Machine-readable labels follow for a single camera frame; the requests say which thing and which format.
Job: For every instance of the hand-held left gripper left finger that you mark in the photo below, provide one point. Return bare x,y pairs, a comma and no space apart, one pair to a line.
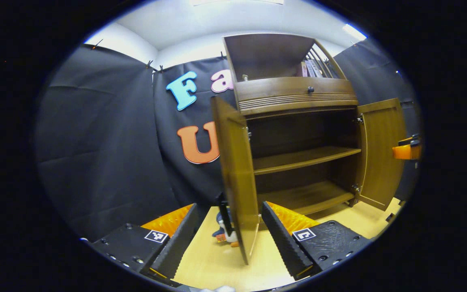
176,247

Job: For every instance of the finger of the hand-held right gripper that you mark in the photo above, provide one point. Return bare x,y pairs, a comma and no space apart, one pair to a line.
405,152
410,141

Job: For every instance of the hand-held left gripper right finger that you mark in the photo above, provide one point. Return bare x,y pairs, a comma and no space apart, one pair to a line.
284,247

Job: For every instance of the wooden cabinet door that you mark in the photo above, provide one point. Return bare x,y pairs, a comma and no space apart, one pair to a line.
381,154
237,174

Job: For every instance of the wooden double-door shoe cabinet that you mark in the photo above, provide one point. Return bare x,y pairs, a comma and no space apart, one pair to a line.
266,52

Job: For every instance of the penguin plush toy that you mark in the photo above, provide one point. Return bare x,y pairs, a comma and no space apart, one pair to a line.
230,237

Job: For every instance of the small black table clip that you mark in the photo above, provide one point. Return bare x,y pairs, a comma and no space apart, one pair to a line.
390,217

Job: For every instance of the wooden inner shelf board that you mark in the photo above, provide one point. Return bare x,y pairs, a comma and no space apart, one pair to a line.
306,158

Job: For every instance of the small ceiling light panel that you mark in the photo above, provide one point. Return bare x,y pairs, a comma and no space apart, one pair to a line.
354,31

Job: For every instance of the pink thin book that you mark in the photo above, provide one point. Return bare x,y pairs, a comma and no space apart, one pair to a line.
303,69

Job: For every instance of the wooden drawer with black knob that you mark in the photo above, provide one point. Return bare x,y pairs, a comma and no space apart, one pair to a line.
282,91

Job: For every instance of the large ceiling light panel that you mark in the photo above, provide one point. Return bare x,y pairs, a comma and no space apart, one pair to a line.
237,1

